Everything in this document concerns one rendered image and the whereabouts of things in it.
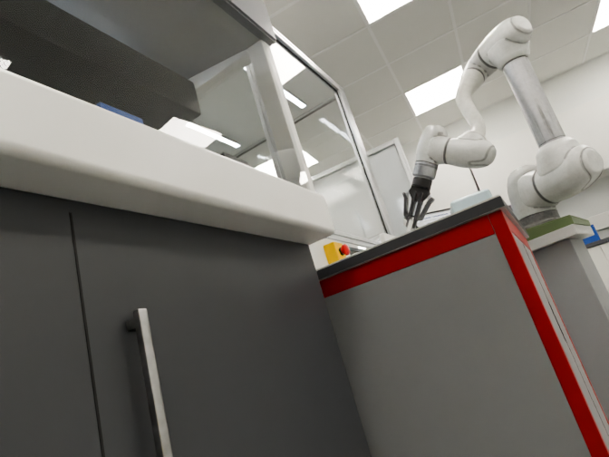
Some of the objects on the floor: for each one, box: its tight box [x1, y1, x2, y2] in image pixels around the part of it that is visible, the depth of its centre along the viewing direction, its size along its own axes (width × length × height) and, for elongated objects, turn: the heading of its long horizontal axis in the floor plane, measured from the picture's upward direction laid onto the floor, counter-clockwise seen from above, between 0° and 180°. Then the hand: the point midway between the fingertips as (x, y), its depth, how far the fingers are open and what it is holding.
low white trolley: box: [316, 195, 609, 457], centre depth 126 cm, size 58×62×76 cm
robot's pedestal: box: [527, 224, 609, 422], centre depth 177 cm, size 30×30×76 cm
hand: (410, 228), depth 181 cm, fingers closed
